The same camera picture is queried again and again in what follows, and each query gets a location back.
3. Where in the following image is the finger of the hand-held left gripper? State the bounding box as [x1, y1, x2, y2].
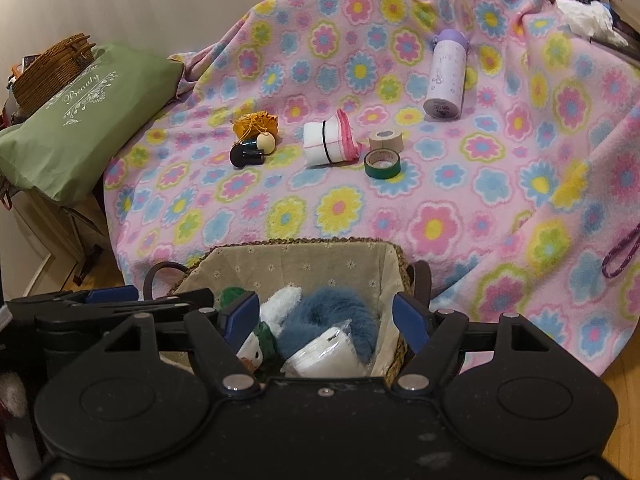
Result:
[36, 301, 217, 337]
[9, 286, 140, 311]

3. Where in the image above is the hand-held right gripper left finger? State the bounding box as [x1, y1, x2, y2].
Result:
[102, 292, 261, 398]

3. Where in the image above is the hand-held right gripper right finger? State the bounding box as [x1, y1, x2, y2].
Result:
[391, 292, 556, 397]

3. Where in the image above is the dark green velvet scrunchie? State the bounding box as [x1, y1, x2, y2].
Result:
[220, 286, 247, 313]

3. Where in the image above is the white plush toy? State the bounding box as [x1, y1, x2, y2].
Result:
[235, 285, 303, 375]

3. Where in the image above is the blue furry scrunchie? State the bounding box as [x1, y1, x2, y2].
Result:
[276, 287, 381, 363]

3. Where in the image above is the fabric-lined woven basket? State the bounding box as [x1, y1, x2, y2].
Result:
[143, 237, 433, 378]

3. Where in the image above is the green tape roll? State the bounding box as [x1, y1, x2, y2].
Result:
[364, 148, 402, 179]

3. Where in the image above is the black short makeup brush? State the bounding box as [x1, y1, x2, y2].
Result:
[230, 140, 266, 169]

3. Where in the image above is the orange drawstring pouch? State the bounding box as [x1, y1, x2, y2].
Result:
[231, 113, 279, 142]

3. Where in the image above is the pink and white cloth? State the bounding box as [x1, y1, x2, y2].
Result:
[302, 109, 362, 167]

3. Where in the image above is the beige wooden cabinet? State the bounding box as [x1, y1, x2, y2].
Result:
[10, 190, 113, 288]

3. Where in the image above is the pink floral fleece blanket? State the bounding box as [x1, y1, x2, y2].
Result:
[102, 0, 640, 378]

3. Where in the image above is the green embroidered pillow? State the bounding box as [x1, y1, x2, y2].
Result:
[0, 44, 185, 206]

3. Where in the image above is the beige tape roll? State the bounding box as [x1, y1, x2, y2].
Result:
[369, 129, 404, 153]

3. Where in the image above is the brown wicker basket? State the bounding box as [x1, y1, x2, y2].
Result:
[11, 33, 97, 117]

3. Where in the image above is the lilac insulated bottle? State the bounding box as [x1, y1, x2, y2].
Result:
[423, 28, 468, 121]

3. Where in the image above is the white crumpled tissue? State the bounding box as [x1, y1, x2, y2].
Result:
[556, 0, 615, 38]

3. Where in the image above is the purple cord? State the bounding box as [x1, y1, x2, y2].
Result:
[601, 222, 640, 278]

